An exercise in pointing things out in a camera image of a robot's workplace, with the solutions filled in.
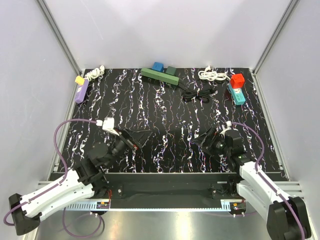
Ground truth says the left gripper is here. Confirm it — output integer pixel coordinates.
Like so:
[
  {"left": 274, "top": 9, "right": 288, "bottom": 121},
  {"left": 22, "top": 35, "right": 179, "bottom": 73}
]
[{"left": 105, "top": 127, "right": 153, "bottom": 169}]

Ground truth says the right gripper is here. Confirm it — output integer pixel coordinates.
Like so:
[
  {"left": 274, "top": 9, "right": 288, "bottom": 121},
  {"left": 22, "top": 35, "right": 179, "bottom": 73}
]
[{"left": 191, "top": 126, "right": 231, "bottom": 159}]

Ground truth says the green power strip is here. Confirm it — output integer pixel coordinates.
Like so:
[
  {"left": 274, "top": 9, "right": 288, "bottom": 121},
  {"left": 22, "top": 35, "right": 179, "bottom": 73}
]
[{"left": 140, "top": 68, "right": 179, "bottom": 86}]

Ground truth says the blue cube plug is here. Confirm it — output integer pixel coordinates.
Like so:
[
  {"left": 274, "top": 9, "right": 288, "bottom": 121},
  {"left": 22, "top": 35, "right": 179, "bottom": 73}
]
[{"left": 151, "top": 62, "right": 164, "bottom": 73}]

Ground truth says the dark green cube plug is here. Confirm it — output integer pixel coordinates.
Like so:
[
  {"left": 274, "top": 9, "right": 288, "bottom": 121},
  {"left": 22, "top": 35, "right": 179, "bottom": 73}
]
[{"left": 165, "top": 66, "right": 177, "bottom": 76}]

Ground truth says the purple power strip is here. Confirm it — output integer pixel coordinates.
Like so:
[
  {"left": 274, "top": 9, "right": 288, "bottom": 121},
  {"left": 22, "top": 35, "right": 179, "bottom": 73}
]
[{"left": 74, "top": 79, "right": 89, "bottom": 104}]

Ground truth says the yellow cube plug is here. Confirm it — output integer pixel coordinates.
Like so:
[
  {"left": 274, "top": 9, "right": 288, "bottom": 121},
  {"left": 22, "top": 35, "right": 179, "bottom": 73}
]
[{"left": 75, "top": 75, "right": 85, "bottom": 86}]

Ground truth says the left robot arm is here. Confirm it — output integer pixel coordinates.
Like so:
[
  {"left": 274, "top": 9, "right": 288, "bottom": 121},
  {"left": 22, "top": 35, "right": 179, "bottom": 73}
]
[{"left": 8, "top": 128, "right": 152, "bottom": 236}]

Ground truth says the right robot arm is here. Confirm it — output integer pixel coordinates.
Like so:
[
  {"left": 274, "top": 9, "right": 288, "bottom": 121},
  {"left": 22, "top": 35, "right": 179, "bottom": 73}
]
[{"left": 191, "top": 126, "right": 312, "bottom": 240}]

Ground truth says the red cube plug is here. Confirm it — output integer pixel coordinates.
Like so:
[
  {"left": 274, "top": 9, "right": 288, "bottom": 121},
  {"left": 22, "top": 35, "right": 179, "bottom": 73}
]
[{"left": 230, "top": 73, "right": 245, "bottom": 89}]

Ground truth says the black marbled mat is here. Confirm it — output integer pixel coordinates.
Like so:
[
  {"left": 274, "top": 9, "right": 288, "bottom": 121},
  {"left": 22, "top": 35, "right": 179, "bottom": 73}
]
[{"left": 62, "top": 68, "right": 281, "bottom": 173}]

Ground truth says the teal power strip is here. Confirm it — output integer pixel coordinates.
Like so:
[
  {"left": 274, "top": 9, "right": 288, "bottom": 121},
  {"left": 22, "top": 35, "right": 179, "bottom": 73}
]
[{"left": 227, "top": 83, "right": 246, "bottom": 106}]

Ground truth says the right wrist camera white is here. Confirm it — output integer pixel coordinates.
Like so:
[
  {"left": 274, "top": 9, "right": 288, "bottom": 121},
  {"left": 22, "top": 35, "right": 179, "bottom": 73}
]
[{"left": 219, "top": 121, "right": 232, "bottom": 137}]

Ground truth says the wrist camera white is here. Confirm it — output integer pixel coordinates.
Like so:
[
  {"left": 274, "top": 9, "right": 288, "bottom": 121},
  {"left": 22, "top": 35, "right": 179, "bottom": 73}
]
[
  {"left": 219, "top": 121, "right": 232, "bottom": 137},
  {"left": 96, "top": 117, "right": 118, "bottom": 135}
]

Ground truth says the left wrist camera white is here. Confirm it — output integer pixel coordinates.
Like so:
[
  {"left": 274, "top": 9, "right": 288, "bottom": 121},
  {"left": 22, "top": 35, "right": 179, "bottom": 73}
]
[{"left": 96, "top": 117, "right": 118, "bottom": 135}]

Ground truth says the black coiled cable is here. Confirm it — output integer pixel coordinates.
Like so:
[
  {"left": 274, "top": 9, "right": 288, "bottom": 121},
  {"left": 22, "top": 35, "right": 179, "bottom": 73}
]
[{"left": 177, "top": 83, "right": 218, "bottom": 104}]

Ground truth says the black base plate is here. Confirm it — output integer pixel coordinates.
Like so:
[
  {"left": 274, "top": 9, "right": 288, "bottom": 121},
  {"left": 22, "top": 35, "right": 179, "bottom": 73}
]
[{"left": 95, "top": 173, "right": 241, "bottom": 198}]

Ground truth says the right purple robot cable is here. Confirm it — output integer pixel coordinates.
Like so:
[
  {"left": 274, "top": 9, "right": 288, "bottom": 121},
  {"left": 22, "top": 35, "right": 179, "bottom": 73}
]
[{"left": 207, "top": 121, "right": 307, "bottom": 240}]

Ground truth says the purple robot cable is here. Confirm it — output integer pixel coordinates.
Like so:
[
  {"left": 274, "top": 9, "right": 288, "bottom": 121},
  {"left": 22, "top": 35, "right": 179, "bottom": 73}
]
[
  {"left": 3, "top": 119, "right": 105, "bottom": 238},
  {"left": 207, "top": 121, "right": 307, "bottom": 240}
]

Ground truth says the white coiled cable right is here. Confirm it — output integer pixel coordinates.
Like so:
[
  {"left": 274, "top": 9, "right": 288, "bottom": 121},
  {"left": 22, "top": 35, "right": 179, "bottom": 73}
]
[{"left": 198, "top": 65, "right": 231, "bottom": 83}]

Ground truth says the white coiled cable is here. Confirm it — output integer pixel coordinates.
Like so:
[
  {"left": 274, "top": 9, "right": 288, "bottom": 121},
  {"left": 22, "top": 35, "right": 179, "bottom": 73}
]
[
  {"left": 198, "top": 65, "right": 231, "bottom": 83},
  {"left": 84, "top": 65, "right": 105, "bottom": 81}
]

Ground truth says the aluminium frame rail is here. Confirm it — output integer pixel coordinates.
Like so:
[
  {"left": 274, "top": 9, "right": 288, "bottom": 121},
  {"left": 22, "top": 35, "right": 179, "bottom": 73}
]
[{"left": 32, "top": 181, "right": 306, "bottom": 213}]

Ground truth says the white coiled cable left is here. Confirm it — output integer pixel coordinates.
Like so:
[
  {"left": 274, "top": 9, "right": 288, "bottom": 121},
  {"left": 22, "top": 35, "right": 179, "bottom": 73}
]
[{"left": 84, "top": 65, "right": 105, "bottom": 81}]

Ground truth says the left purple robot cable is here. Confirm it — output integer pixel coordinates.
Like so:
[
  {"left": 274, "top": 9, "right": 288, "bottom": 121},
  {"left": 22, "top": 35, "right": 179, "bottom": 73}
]
[{"left": 3, "top": 119, "right": 105, "bottom": 238}]

